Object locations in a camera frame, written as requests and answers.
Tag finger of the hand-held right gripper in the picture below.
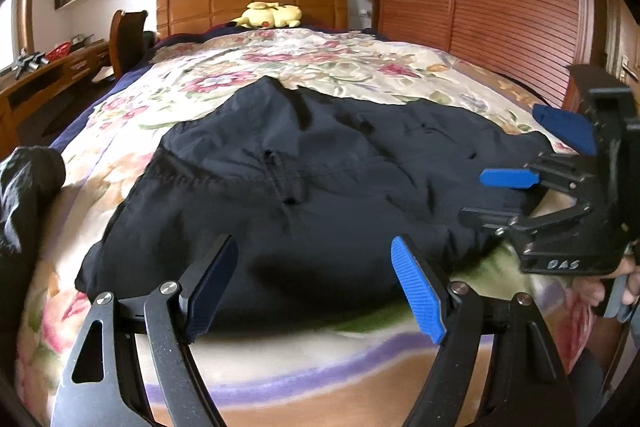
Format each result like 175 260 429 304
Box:
459 201 594 238
479 154 596 200

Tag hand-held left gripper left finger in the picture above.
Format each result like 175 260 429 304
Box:
50 234 239 427

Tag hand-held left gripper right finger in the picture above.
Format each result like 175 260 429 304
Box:
390 235 581 427

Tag black jacket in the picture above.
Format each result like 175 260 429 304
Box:
75 76 556 325

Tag person's right hand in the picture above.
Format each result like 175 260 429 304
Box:
580 242 640 308

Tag blue cloth piece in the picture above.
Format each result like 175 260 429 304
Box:
532 104 598 156

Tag floral blanket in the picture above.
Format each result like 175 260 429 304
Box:
15 29 601 427

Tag dark grey garment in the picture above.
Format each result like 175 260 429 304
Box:
0 147 67 318

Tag wooden chair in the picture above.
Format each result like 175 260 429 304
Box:
109 9 156 80

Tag wooden desk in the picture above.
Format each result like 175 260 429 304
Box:
0 39 113 162

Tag yellow plush toy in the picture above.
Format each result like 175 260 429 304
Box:
231 1 303 30

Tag black metal gadget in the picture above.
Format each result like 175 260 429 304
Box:
14 48 51 80

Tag window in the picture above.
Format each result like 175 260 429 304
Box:
0 0 26 72

